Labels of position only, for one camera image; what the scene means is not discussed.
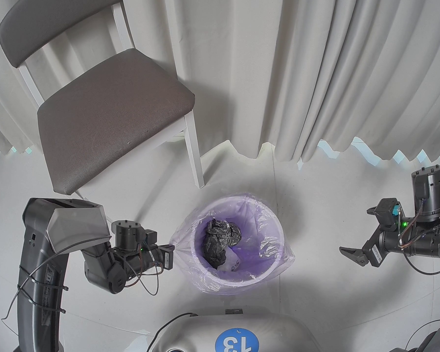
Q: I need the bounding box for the white printed wrapper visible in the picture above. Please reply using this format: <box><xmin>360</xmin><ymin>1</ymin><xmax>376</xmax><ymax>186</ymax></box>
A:
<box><xmin>220</xmin><ymin>253</ymin><xmax>241</xmax><ymax>273</ymax></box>

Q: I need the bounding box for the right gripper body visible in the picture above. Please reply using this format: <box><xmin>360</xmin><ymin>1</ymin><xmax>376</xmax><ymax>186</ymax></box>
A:
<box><xmin>362</xmin><ymin>230</ymin><xmax>406</xmax><ymax>269</ymax></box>

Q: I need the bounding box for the white trash bin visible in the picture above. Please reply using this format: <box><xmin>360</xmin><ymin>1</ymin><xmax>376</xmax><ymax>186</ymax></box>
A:
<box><xmin>193</xmin><ymin>196</ymin><xmax>285</xmax><ymax>289</ymax></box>

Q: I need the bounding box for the black cable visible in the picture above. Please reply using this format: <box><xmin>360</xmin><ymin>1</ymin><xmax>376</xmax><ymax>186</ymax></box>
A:
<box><xmin>403</xmin><ymin>253</ymin><xmax>440</xmax><ymax>275</ymax></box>
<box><xmin>148</xmin><ymin>312</ymin><xmax>198</xmax><ymax>352</ymax></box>
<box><xmin>126</xmin><ymin>263</ymin><xmax>162</xmax><ymax>296</ymax></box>

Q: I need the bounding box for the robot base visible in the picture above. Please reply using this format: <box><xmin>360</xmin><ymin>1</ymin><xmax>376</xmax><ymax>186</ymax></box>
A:
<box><xmin>152</xmin><ymin>307</ymin><xmax>316</xmax><ymax>352</ymax></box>

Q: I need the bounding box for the white curtain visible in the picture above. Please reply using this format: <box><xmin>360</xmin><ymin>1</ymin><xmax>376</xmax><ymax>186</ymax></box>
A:
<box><xmin>273</xmin><ymin>0</ymin><xmax>440</xmax><ymax>169</ymax></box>
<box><xmin>0</xmin><ymin>0</ymin><xmax>277</xmax><ymax>160</ymax></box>

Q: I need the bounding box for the black plastic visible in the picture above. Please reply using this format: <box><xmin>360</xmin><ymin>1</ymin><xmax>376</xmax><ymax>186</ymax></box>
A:
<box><xmin>199</xmin><ymin>219</ymin><xmax>242</xmax><ymax>270</ymax></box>

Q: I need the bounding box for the grey padded white chair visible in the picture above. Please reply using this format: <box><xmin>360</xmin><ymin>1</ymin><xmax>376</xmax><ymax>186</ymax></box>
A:
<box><xmin>0</xmin><ymin>0</ymin><xmax>206</xmax><ymax>201</ymax></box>

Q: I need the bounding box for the purple plastic bag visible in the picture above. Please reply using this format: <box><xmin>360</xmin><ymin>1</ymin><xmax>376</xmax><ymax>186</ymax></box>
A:
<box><xmin>169</xmin><ymin>191</ymin><xmax>296</xmax><ymax>296</ymax></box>

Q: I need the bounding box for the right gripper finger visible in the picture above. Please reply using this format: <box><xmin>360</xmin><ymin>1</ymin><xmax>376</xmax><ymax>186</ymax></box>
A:
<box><xmin>339</xmin><ymin>246</ymin><xmax>370</xmax><ymax>267</ymax></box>

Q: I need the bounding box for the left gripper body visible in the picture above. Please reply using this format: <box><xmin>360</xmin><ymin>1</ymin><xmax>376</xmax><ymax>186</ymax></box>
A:
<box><xmin>147</xmin><ymin>245</ymin><xmax>175</xmax><ymax>271</ymax></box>

